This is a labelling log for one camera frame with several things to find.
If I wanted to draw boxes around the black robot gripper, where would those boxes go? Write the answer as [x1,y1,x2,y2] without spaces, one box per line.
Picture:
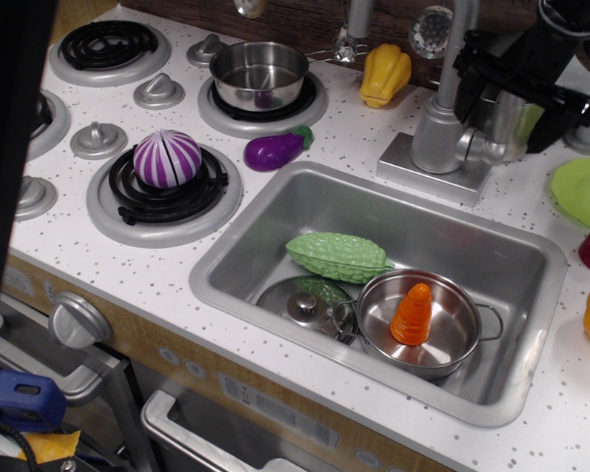
[453,20,590,153]

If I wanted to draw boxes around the silver faucet lever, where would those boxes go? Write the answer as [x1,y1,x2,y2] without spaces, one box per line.
[454,89,527,166]

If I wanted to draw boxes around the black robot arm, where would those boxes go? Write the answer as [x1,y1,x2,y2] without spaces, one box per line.
[453,1,590,153]

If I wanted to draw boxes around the steel cup behind faucet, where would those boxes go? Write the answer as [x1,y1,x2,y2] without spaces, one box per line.
[503,103,545,162]

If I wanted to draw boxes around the silver toy faucet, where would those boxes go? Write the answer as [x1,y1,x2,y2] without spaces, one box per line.
[376,0,526,207]

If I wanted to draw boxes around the green plastic plate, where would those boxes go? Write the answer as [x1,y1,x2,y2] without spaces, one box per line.
[550,157,590,228]

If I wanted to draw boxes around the hanging steel skimmer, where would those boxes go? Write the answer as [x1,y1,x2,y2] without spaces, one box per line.
[408,5,453,60]

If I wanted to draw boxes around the yellow bell pepper toy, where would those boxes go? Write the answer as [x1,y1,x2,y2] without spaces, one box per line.
[359,43,412,109]

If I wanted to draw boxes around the hanging clear utensil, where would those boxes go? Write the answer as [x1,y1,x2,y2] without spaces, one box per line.
[331,24,371,65]

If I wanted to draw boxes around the back right stove burner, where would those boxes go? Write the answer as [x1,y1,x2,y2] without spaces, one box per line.
[197,73,328,139]

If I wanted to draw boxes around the stove burner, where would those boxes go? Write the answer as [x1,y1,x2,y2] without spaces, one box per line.
[48,20,171,88]
[197,73,328,139]
[27,89,71,161]
[87,146,243,249]

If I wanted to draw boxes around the silver toy sink basin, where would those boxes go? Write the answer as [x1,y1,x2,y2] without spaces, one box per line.
[189,162,566,427]

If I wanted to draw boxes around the green bitter melon toy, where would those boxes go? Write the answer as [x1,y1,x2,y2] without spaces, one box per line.
[285,232,394,284]

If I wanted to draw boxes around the steel pot in sink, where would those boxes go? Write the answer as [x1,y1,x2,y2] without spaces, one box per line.
[336,268,504,381]

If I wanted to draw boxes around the orange carrot toy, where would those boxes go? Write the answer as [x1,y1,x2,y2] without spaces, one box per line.
[389,283,432,346]

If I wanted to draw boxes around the purple eggplant toy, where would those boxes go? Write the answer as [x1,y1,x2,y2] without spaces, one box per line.
[243,126,314,172]

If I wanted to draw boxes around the steel pot on burner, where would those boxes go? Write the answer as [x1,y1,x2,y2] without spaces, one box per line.
[208,41,325,113]

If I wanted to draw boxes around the hanging steel spoon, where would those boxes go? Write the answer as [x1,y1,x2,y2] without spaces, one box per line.
[234,0,267,19]

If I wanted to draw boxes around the steel pot lid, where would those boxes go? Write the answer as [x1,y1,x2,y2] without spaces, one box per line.
[257,275,358,344]

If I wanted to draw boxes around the silver stove knob back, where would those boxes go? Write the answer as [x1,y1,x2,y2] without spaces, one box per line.
[186,33,226,68]

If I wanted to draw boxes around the silver stove knob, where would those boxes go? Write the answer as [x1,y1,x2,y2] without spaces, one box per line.
[186,33,226,68]
[70,121,128,160]
[15,176,58,221]
[133,73,185,110]

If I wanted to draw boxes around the purple white onion toy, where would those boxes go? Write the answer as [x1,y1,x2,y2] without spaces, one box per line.
[133,129,203,189]

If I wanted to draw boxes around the silver stove knob middle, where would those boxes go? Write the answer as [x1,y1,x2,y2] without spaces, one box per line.
[133,73,185,110]

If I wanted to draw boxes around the front right stove burner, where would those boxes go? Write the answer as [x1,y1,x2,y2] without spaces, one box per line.
[87,146,243,249]

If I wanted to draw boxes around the back left stove burner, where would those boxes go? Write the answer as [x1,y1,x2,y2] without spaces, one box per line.
[48,20,171,88]

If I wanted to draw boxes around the silver stove knob lower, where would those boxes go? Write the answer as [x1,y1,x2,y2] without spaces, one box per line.
[70,121,128,160]

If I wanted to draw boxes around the front left stove burner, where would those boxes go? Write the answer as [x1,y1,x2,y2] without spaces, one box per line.
[27,89,71,161]

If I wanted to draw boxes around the silver oven door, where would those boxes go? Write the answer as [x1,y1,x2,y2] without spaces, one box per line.
[141,389,332,471]

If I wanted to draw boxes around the silver stove knob front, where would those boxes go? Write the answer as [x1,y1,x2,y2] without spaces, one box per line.
[15,176,58,221]

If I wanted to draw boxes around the silver oven dial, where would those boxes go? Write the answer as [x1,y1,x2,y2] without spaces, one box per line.
[48,291,113,350]

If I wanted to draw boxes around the black foreground pole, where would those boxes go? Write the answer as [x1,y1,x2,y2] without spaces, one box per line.
[0,1,57,289]

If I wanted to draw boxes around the blue clamp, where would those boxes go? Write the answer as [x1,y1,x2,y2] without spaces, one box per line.
[0,370,67,433]

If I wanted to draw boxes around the yellow cloth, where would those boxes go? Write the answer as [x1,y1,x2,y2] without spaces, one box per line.
[24,430,81,464]

